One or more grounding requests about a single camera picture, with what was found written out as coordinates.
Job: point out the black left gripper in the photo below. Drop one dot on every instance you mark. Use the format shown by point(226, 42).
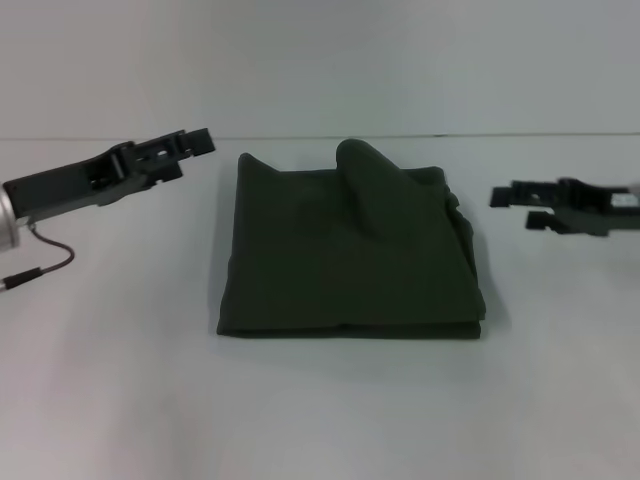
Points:
point(75, 180)

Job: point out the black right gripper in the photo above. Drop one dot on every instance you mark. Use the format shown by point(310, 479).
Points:
point(600, 207)

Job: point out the dark green shirt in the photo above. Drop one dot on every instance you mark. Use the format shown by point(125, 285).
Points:
point(350, 250)

